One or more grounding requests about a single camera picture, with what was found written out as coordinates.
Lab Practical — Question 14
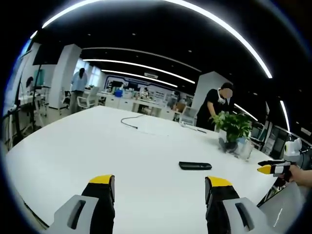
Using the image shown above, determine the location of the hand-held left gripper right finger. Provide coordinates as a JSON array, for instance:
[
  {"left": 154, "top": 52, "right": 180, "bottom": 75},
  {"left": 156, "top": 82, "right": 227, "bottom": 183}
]
[{"left": 205, "top": 176, "right": 275, "bottom": 234}]

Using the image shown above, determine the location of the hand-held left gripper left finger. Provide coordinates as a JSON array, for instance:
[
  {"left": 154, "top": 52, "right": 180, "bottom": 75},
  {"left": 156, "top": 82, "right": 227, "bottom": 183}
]
[{"left": 45, "top": 174, "right": 116, "bottom": 234}]

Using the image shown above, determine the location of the black remote control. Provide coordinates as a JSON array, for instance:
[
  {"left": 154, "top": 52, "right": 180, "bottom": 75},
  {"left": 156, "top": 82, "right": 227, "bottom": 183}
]
[{"left": 178, "top": 161, "right": 213, "bottom": 171}]

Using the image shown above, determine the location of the person's right hand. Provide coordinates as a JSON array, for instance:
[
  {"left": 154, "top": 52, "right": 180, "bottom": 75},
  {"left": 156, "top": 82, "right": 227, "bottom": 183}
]
[{"left": 290, "top": 164, "right": 312, "bottom": 188}]

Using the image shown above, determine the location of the clear glass container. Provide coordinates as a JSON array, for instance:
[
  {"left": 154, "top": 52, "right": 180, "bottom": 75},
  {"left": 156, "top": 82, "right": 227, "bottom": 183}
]
[{"left": 233, "top": 137, "right": 254, "bottom": 162}]

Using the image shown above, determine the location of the green potted plant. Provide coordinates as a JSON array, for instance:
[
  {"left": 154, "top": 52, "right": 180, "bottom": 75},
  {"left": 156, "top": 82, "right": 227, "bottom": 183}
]
[{"left": 209, "top": 111, "right": 253, "bottom": 153}]

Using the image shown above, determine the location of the white office chair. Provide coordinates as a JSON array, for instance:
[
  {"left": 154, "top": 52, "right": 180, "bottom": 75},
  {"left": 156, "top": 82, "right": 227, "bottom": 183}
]
[
  {"left": 77, "top": 86, "right": 100, "bottom": 109},
  {"left": 59, "top": 89, "right": 72, "bottom": 110},
  {"left": 179, "top": 106, "right": 198, "bottom": 127}
]

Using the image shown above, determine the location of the white cabinet counter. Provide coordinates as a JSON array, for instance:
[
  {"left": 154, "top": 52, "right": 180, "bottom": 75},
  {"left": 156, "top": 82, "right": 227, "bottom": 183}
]
[{"left": 97, "top": 91, "right": 181, "bottom": 121}]

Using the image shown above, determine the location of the black cable on table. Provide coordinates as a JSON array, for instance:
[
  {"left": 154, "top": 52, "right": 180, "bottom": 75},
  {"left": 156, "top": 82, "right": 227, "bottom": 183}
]
[{"left": 121, "top": 114, "right": 145, "bottom": 129}]

